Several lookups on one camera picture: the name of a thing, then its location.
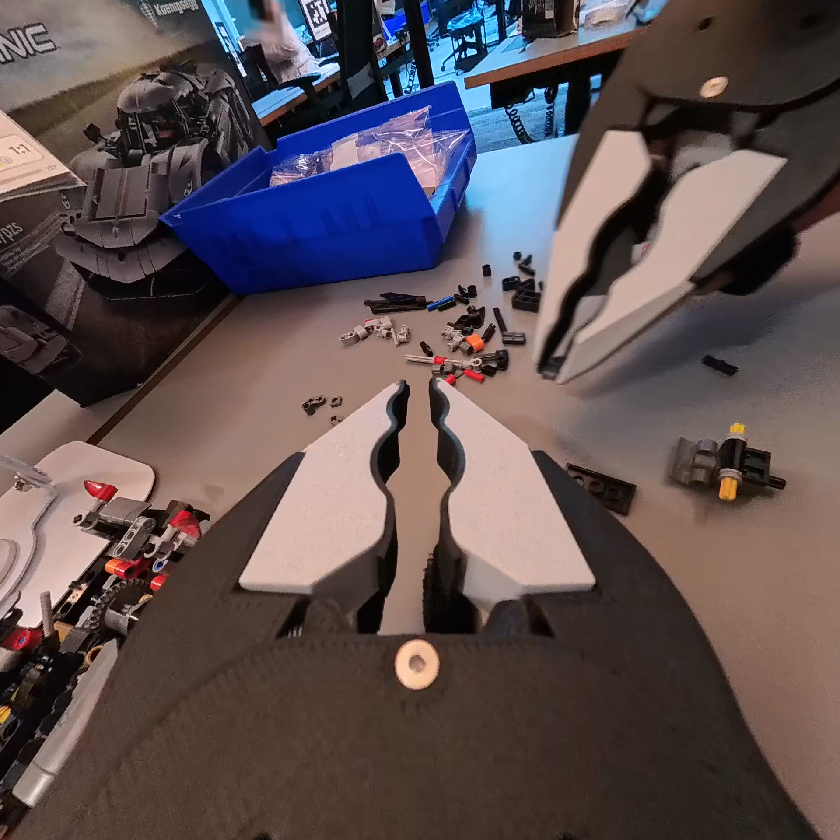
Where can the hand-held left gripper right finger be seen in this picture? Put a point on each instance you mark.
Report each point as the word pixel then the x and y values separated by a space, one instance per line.
pixel 512 518

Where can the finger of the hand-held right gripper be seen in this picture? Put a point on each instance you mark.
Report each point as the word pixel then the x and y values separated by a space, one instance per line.
pixel 689 229
pixel 590 197

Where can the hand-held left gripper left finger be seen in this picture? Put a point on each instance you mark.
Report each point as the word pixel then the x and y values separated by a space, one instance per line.
pixel 321 518

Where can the black triangular lego beam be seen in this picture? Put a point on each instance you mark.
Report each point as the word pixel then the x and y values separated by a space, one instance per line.
pixel 525 300

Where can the pile of lego pieces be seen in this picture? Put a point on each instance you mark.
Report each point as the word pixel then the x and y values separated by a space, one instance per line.
pixel 472 341

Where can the yellow axle lego assembly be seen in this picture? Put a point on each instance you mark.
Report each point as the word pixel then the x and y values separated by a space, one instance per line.
pixel 728 456

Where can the black flat lego plate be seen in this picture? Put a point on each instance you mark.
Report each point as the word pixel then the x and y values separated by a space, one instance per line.
pixel 600 487

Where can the dark grey double lego connector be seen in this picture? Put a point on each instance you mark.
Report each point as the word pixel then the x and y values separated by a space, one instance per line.
pixel 313 405

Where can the black lego pin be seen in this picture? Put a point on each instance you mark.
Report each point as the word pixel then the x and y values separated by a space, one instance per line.
pixel 720 365

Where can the partly built lego car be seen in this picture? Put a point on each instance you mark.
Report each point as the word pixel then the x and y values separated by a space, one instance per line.
pixel 131 525

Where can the silver lego body panel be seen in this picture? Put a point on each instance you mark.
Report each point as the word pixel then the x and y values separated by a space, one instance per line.
pixel 65 741

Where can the lego set box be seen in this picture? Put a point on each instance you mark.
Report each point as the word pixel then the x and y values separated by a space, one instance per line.
pixel 164 164

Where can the brown wooden desk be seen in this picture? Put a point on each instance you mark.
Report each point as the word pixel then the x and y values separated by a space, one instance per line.
pixel 289 98
pixel 551 59

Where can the white rounded board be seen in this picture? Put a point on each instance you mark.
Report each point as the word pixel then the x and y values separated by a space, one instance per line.
pixel 98 466

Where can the blue plastic bin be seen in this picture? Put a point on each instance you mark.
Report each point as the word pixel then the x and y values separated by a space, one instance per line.
pixel 315 223

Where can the black metal stand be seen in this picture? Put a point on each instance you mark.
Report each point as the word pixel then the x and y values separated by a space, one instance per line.
pixel 354 52

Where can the black white tag sign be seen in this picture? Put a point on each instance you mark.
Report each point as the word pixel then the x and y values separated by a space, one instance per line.
pixel 316 16

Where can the grey printed cardboard box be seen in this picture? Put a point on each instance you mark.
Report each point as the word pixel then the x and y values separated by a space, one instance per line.
pixel 33 157

